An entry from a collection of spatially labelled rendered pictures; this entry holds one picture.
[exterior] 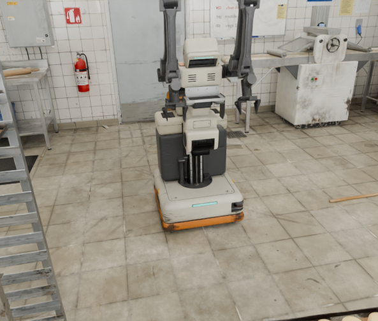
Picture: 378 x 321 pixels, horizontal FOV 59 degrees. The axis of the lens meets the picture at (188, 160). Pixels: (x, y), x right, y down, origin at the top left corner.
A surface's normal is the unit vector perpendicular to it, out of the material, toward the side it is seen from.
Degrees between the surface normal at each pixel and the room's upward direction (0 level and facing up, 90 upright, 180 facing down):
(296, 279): 0
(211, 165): 90
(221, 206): 90
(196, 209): 90
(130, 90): 90
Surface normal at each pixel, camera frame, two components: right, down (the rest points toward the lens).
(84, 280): -0.03, -0.90
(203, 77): 0.21, 0.53
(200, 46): 0.12, -0.39
